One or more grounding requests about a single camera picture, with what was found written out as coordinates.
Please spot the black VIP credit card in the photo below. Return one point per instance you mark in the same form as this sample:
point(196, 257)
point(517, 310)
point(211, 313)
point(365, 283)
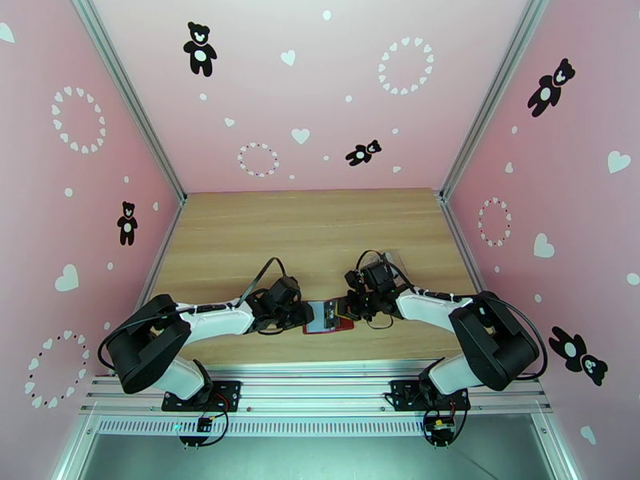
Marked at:
point(330, 316)

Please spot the red leather card holder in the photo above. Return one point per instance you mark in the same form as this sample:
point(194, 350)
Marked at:
point(327, 331)

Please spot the clear plastic card box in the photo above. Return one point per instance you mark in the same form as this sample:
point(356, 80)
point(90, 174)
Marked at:
point(400, 258)

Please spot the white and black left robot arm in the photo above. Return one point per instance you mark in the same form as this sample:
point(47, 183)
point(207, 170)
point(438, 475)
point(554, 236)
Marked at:
point(220, 323)

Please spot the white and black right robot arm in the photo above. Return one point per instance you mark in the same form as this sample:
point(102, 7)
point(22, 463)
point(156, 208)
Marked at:
point(425, 308)

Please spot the perforated metal strip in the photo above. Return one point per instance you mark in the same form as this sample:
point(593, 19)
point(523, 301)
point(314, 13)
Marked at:
point(300, 427)

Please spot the left base power wiring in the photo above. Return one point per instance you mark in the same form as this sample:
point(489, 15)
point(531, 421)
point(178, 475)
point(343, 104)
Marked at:
point(204, 423)

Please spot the base power wiring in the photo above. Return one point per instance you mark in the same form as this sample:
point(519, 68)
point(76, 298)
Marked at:
point(440, 427)
point(204, 423)

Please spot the right base power wiring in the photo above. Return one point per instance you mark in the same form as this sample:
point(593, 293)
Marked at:
point(440, 427)

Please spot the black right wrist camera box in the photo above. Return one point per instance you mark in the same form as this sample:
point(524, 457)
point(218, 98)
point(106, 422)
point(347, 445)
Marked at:
point(353, 279)

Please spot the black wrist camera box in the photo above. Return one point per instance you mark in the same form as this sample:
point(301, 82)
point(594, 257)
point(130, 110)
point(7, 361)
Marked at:
point(353, 279)
point(287, 279)

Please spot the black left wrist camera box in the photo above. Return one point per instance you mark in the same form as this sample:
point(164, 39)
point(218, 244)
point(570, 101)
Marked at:
point(287, 279)

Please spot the aluminium front frame rail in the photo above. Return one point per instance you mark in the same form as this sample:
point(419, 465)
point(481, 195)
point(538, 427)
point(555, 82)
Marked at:
point(310, 388)

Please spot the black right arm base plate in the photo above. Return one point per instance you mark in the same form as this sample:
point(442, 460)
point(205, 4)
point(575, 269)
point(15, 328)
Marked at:
point(402, 393)

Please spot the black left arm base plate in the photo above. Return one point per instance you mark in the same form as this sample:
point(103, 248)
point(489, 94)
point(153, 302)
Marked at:
point(225, 393)

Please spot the aluminium frame post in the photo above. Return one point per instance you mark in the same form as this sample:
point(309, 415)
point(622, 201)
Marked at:
point(125, 88)
point(492, 93)

